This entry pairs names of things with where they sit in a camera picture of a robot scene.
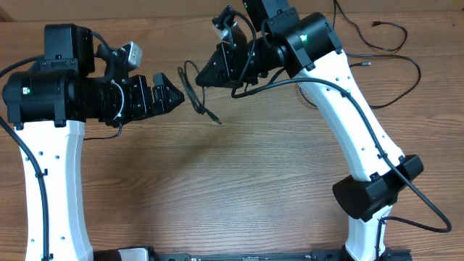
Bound black usb cable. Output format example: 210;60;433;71
176;59;223;125

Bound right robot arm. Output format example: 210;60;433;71
196;1;423;260

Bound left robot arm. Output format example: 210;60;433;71
1;23;184;260

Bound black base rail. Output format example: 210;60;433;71
94;246;413;261

